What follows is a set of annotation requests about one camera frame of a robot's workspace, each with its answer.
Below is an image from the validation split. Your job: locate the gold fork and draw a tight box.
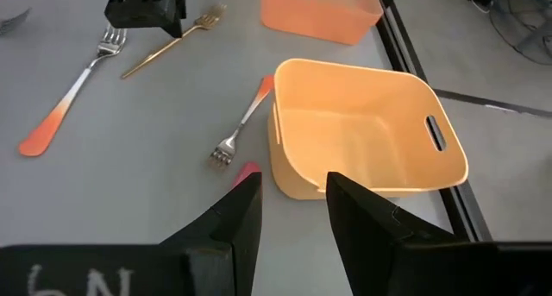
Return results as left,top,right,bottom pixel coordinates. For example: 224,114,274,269
120,3,228,80

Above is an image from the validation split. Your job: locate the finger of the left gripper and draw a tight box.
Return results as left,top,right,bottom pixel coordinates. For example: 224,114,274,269
160,24,183,39

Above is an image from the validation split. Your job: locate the translucent orange plastic bin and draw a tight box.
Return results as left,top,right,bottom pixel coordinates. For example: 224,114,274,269
260,0,385,46

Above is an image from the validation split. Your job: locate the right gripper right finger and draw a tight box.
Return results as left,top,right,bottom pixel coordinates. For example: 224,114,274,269
325,171,458,296

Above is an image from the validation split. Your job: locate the black table frame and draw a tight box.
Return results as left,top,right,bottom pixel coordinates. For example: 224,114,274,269
373,0,492,243

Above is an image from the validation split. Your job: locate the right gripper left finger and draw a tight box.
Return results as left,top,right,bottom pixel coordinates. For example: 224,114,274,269
160,171,263,296

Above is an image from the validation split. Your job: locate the yellow plastic bin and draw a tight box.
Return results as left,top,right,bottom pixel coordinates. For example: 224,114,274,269
267,57,470,201

